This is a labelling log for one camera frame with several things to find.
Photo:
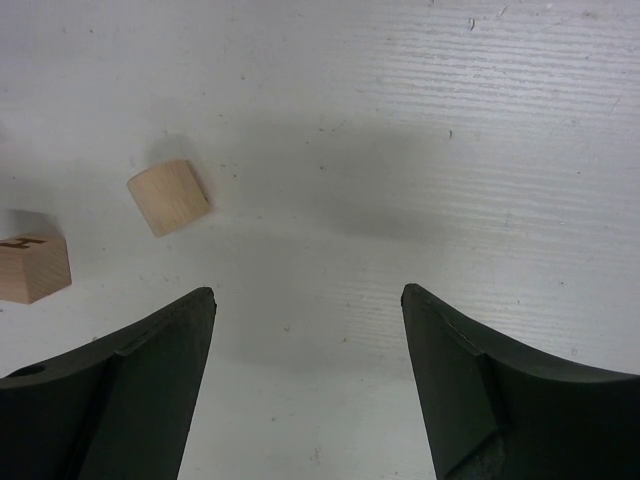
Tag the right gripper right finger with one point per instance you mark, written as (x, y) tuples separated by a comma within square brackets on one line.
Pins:
[(495, 408)]

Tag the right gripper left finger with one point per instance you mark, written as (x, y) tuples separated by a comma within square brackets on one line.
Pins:
[(119, 407)]

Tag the wood cube block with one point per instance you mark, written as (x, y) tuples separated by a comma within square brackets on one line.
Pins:
[(33, 267)]

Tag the wood cylinder block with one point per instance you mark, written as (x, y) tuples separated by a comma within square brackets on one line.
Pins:
[(169, 196)]

